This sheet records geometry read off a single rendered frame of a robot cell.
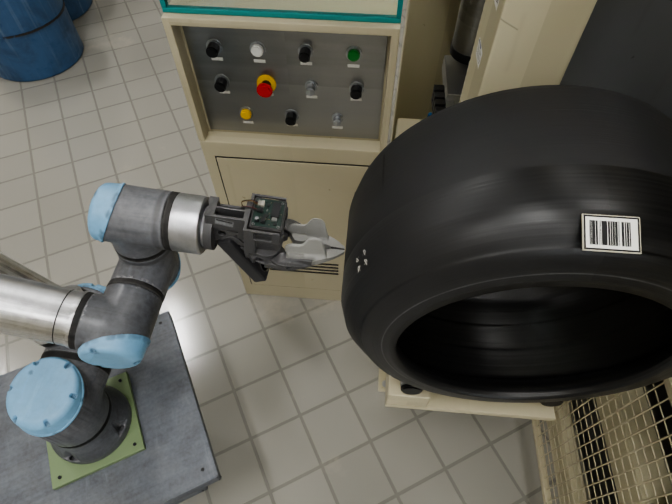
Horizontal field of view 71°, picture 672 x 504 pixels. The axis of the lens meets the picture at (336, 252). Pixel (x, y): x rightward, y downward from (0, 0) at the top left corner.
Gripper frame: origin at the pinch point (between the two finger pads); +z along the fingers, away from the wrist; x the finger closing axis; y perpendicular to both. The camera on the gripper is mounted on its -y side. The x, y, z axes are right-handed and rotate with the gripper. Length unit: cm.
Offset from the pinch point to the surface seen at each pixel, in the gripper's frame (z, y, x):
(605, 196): 26.9, 26.4, -6.2
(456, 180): 12.6, 20.6, -1.3
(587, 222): 24.8, 25.2, -9.2
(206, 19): -35, -1, 60
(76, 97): -162, -144, 188
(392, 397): 17.3, -36.5, -9.8
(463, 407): 34, -39, -9
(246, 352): -25, -127, 32
